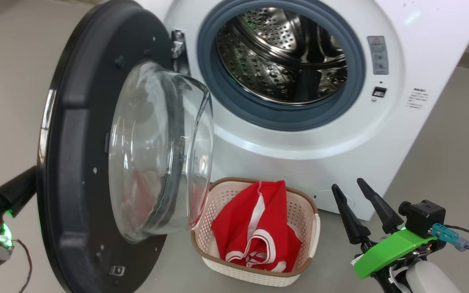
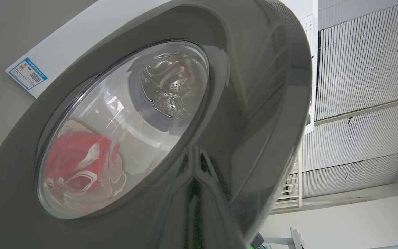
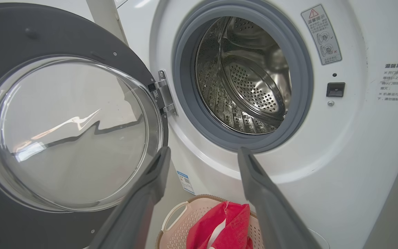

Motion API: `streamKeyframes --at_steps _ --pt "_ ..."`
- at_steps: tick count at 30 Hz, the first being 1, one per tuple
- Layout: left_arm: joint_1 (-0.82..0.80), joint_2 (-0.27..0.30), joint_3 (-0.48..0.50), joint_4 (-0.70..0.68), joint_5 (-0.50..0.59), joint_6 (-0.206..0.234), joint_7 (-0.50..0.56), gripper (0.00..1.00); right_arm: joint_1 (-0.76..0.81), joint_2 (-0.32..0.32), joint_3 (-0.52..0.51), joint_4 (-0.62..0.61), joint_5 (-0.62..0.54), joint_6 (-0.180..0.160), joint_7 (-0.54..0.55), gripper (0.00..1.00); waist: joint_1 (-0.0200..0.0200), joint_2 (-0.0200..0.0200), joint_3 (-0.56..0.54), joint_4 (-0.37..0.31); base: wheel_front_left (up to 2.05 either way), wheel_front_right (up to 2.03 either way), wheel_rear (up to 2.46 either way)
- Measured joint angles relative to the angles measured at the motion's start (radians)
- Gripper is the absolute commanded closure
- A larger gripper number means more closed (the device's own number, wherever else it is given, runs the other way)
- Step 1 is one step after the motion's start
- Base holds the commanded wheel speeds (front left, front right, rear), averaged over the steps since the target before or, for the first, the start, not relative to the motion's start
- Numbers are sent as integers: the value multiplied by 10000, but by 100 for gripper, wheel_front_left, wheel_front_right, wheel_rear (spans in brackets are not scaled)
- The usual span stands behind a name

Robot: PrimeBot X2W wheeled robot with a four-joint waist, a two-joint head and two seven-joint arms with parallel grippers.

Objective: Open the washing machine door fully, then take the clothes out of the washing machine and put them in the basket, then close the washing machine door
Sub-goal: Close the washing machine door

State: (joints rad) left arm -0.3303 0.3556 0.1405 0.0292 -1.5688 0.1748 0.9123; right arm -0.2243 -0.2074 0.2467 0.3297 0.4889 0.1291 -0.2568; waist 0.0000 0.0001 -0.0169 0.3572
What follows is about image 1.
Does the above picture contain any white front-load washing machine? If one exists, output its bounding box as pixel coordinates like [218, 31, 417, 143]
[137, 0, 469, 222]

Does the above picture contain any metal door hinge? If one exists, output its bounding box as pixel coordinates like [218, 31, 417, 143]
[171, 29, 190, 76]

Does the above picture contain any black glass washing machine door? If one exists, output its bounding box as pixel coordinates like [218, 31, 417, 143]
[36, 0, 215, 293]

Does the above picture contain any grey warning label sticker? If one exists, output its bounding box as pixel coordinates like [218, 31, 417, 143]
[367, 36, 390, 76]

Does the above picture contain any right teal plug black cable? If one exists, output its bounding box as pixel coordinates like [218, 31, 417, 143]
[431, 223, 469, 256]

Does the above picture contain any round white filter cover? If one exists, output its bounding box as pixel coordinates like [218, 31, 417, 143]
[314, 189, 355, 213]

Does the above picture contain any red and white garment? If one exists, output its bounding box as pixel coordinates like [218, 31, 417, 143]
[211, 180, 302, 273]

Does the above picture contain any teal plug black cable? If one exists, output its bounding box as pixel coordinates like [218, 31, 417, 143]
[13, 239, 33, 293]
[431, 223, 469, 256]

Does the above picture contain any grey rubber door seal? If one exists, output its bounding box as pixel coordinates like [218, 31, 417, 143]
[197, 0, 366, 131]

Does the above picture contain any perforated steel drum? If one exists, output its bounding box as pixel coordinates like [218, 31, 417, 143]
[216, 7, 348, 105]

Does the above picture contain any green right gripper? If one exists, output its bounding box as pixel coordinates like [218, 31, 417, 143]
[331, 178, 436, 280]

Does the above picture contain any left teal plug black cable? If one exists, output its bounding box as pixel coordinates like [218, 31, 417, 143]
[13, 239, 33, 293]

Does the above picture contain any cream perforated basket brown rim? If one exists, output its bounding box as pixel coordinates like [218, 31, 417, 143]
[191, 177, 321, 287]

